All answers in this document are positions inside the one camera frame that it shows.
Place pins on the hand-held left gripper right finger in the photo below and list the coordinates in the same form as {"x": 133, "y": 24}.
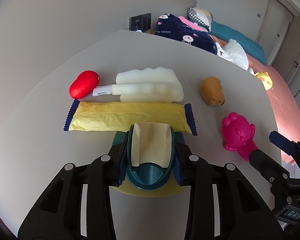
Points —
{"x": 178, "y": 167}

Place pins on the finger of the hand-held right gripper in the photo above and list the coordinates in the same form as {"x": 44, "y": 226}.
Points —
{"x": 281, "y": 141}
{"x": 265, "y": 162}

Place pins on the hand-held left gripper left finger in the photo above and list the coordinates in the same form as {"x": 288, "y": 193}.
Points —
{"x": 121, "y": 165}

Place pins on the teal tape dispenser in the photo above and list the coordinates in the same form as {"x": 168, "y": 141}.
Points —
{"x": 150, "y": 177}

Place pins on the magenta animal toy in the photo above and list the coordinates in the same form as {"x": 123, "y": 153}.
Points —
{"x": 236, "y": 132}

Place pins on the yellow packet with blue ends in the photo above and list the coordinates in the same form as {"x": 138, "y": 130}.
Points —
{"x": 115, "y": 117}

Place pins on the white foam brush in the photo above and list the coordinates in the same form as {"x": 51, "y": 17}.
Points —
{"x": 150, "y": 85}

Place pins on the red sponge toy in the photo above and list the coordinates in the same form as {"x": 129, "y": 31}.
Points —
{"x": 83, "y": 85}

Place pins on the bed with pink sheet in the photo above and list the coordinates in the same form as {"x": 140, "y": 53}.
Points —
{"x": 282, "y": 97}

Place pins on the yellow chick plush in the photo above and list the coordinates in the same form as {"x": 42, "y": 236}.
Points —
{"x": 265, "y": 80}

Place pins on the brown capybara toy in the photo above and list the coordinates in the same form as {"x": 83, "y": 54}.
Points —
{"x": 211, "y": 90}

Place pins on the white goose plush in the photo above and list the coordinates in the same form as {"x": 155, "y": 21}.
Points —
{"x": 237, "y": 52}

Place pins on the white room door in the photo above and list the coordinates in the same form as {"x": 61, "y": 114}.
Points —
{"x": 277, "y": 22}

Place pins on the teal bolster pillow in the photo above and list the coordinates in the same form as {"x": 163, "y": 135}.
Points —
{"x": 230, "y": 33}

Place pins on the navy printed blanket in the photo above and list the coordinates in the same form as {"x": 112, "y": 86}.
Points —
{"x": 190, "y": 33}

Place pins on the pink cloth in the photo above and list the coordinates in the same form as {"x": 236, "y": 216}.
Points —
{"x": 187, "y": 21}

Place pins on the checkered pillow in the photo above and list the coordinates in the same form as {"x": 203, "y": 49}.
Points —
{"x": 202, "y": 15}

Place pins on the grey wall switch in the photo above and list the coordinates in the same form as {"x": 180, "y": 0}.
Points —
{"x": 258, "y": 15}

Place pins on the black wall socket panel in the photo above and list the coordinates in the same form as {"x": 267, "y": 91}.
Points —
{"x": 140, "y": 21}

